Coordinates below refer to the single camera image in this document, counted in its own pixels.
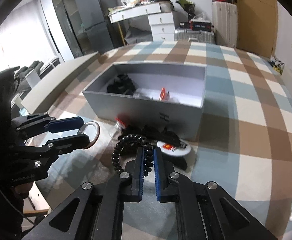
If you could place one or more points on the left hand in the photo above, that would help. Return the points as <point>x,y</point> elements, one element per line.
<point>23,189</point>

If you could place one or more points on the silver flat suitcase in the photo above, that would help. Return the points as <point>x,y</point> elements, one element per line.
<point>194,36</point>

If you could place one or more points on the black long hair clip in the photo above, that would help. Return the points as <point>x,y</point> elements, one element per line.
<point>153,134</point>

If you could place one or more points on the glass door cabinet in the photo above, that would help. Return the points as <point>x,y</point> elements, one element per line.
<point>72,27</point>

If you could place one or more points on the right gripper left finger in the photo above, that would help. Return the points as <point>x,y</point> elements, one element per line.
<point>94,211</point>

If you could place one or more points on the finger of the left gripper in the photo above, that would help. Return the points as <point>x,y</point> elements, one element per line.
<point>30,126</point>
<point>52,148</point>

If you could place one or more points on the white upright suitcase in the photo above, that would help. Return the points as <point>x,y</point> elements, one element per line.
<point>225,22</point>

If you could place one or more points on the dark grey refrigerator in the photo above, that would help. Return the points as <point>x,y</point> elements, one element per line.
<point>102,34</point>

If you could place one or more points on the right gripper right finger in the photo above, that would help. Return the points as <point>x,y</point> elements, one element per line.
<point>204,211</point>

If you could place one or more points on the black red box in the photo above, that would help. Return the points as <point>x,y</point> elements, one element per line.
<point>196,25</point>

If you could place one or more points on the green flower bouquet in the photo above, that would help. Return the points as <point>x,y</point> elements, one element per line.
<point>188,7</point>

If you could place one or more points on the white round pin badge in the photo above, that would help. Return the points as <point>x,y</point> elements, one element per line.
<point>92,130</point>

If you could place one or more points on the wooden door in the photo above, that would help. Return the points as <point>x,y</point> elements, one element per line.
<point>257,26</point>

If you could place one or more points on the grey cardboard box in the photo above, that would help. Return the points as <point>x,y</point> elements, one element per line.
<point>167,95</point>

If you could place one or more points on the plaid bed sheet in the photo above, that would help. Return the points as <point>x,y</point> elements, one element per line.
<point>244,143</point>

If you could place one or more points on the black scrunchie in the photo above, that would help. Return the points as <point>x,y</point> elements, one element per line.
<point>122,84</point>

